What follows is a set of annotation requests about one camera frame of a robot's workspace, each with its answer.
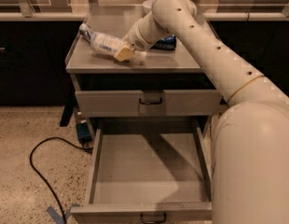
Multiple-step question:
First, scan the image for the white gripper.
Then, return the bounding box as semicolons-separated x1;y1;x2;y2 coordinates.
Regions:
114;14;163;62

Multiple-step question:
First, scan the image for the clear blue-label plastic bottle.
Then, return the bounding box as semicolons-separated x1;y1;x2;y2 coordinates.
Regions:
90;32;146;61

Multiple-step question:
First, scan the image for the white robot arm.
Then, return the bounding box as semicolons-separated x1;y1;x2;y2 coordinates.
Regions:
115;0;289;224

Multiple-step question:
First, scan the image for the closed top drawer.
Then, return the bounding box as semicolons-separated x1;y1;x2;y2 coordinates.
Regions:
76;90;221;118

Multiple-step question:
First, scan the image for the grey drawer cabinet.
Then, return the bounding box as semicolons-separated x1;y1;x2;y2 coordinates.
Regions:
64;5;227;142

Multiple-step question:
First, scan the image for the open middle drawer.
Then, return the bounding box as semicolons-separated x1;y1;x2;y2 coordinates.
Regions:
71;128;212;224

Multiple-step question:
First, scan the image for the white railing bar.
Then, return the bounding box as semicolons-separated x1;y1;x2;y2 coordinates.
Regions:
0;13;289;22

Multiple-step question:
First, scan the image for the blue soda can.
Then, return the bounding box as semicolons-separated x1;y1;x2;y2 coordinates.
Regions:
153;35;176;50

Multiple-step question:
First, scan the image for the silver soda can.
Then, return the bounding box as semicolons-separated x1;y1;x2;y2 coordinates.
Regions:
79;23;93;42

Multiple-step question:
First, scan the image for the white bowl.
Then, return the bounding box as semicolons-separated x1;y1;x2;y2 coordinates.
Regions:
143;0;153;14

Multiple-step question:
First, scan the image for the blue power box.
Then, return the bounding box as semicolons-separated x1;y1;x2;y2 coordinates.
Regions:
76;121;92;144

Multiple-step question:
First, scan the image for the blue floor tape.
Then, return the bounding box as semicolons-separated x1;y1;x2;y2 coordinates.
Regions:
47;203;78;224

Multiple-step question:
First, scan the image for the black top drawer handle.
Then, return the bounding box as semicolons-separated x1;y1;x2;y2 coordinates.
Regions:
138;98;163;105

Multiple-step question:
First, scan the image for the black drawer handle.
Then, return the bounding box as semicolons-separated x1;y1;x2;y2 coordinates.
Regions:
140;213;167;224
138;98;163;105

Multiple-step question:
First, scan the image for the black floor cable left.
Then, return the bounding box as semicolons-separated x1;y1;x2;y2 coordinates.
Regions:
29;136;94;224

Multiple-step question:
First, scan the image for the black middle drawer handle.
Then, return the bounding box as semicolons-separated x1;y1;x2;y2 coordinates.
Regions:
140;213;167;224

